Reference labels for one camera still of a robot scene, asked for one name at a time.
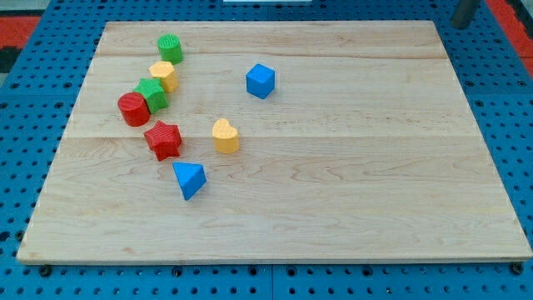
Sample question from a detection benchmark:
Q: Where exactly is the wooden board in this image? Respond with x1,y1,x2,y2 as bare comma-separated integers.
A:
17,21,532,265

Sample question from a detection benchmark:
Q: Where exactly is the grey robot arm rod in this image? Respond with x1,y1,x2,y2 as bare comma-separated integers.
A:
451,0,481,30

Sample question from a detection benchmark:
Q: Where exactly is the yellow heart block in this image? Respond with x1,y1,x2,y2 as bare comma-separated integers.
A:
212,118,240,154

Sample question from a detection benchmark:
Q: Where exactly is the green cylinder block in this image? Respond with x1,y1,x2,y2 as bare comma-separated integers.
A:
157,33,183,64

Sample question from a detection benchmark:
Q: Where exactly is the blue triangle block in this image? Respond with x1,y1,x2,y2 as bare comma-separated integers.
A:
172,162,207,201

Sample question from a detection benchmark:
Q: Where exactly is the blue cube block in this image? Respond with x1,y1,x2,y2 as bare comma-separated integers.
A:
246,63,276,99

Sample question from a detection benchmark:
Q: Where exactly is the yellow hexagon block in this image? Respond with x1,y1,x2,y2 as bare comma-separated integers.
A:
148,61,179,93

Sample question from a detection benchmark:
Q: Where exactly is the red cylinder block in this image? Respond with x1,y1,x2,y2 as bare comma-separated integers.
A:
117,92,150,127

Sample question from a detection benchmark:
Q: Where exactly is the red star block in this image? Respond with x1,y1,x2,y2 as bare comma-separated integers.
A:
143,121,182,161

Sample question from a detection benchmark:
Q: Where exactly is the green star block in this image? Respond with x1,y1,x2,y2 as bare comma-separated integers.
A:
133,78,168,114

